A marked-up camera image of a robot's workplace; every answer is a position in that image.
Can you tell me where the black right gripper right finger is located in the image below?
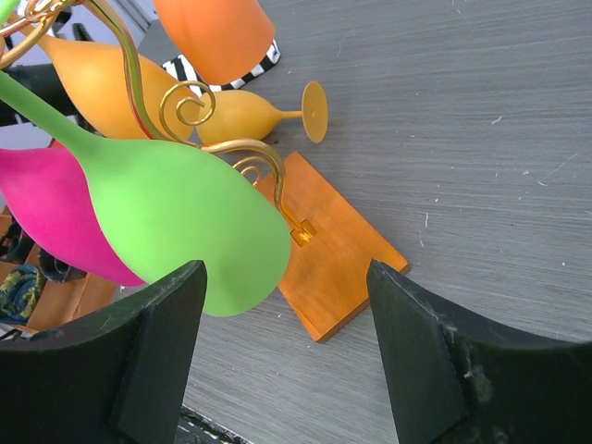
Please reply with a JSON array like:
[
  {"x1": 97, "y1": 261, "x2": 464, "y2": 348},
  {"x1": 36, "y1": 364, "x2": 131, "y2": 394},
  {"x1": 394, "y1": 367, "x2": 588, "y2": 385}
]
[{"x1": 366, "y1": 261, "x2": 591, "y2": 443}]

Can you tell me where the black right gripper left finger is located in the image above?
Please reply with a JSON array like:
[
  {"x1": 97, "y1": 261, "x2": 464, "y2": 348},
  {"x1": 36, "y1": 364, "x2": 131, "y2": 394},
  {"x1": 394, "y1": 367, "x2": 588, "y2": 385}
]
[{"x1": 1, "y1": 261, "x2": 207, "y2": 443}]

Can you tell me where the gold wire wine glass rack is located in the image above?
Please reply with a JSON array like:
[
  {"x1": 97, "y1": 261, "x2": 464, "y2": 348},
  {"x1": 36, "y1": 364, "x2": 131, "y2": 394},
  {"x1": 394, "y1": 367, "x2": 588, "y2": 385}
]
[{"x1": 0, "y1": 0, "x2": 411, "y2": 344}]

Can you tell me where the green plastic wine glass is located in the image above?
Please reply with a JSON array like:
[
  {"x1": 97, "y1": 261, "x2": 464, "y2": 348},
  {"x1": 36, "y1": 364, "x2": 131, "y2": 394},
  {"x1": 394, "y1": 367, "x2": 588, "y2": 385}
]
[{"x1": 0, "y1": 0, "x2": 292, "y2": 318}]

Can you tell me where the magenta plastic wine glass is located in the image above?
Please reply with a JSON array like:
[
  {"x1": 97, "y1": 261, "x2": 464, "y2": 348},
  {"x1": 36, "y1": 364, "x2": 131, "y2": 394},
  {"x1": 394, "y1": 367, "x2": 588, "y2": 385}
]
[{"x1": 1, "y1": 144, "x2": 144, "y2": 287}]

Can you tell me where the yellow plastic wine glass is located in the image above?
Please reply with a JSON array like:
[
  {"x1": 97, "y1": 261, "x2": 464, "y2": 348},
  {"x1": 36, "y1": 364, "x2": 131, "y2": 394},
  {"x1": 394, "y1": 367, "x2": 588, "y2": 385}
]
[{"x1": 197, "y1": 81, "x2": 329, "y2": 145}]

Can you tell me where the yellow-orange plastic wine glass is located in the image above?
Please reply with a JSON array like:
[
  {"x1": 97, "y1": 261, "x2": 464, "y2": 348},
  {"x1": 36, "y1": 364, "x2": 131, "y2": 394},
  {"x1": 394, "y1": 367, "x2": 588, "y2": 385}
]
[{"x1": 38, "y1": 35, "x2": 201, "y2": 140}]

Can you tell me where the orange plastic wine glass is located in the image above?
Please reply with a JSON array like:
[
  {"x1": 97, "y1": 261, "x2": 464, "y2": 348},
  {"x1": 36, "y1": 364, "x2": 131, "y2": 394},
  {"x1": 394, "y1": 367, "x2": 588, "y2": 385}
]
[{"x1": 154, "y1": 0, "x2": 276, "y2": 85}]

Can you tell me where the wooden compartment tray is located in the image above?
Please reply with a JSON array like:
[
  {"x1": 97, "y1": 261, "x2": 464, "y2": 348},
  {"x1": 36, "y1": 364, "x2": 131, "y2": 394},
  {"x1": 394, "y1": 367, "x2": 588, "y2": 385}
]
[{"x1": 0, "y1": 205, "x2": 119, "y2": 332}]

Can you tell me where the rolled dark blue-floral tie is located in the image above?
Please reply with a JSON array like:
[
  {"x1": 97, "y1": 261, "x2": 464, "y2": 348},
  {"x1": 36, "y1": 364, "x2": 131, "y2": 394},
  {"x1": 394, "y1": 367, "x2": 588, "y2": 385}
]
[{"x1": 38, "y1": 249, "x2": 87, "y2": 283}]

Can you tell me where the rolled blue-yellow tie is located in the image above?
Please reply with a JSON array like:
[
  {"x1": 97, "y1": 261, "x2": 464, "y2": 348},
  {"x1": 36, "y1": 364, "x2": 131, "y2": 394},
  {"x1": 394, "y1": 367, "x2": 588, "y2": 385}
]
[{"x1": 1, "y1": 265, "x2": 47, "y2": 325}]

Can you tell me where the black white striped cloth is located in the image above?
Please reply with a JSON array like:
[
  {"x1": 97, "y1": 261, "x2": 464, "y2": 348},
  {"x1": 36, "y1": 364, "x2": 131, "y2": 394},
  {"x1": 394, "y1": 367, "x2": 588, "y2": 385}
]
[{"x1": 161, "y1": 39, "x2": 282, "y2": 93}]

